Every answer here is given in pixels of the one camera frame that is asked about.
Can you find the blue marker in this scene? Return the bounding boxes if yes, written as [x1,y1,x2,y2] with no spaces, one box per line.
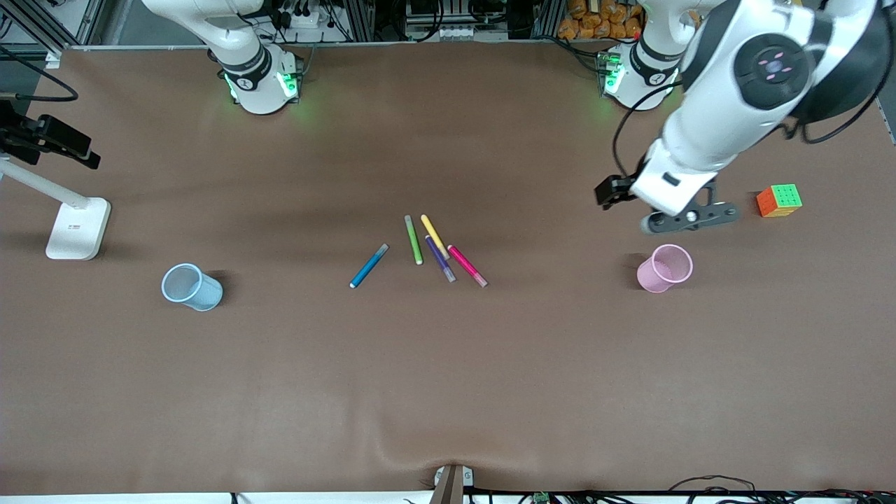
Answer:
[349,243,389,289]

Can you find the yellow marker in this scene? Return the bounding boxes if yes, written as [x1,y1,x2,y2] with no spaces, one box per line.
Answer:
[420,213,450,260]

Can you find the brown table mat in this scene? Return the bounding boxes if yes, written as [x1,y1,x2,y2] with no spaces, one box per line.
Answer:
[0,38,896,494]

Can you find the green marker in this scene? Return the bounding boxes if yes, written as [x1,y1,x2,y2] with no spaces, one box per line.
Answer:
[404,214,424,266]

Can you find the light blue mesh cup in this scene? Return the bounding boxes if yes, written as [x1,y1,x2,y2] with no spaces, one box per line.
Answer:
[161,262,225,312]

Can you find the purple marker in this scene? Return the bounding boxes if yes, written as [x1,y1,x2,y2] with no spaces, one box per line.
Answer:
[425,234,457,284]

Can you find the orange snack packets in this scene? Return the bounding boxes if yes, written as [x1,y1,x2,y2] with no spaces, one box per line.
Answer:
[558,0,645,41]

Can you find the pink mesh cup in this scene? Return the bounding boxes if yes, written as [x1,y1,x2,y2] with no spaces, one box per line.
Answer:
[636,244,694,294]

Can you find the aluminium frame profile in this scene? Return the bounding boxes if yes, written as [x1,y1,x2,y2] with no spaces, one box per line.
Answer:
[329,0,375,41]

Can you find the grey camera post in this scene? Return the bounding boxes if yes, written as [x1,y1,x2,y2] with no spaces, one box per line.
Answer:
[430,464,475,504]

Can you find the pink marker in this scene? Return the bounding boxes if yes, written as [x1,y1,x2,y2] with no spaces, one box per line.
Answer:
[447,244,489,288]

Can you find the white power strip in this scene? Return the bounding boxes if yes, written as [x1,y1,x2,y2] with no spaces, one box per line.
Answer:
[280,6,324,30]

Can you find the black cable bundle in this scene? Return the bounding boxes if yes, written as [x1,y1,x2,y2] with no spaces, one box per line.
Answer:
[668,476,896,504]

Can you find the colourful puzzle cube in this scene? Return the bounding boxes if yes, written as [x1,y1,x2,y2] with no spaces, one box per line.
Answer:
[756,183,804,218]

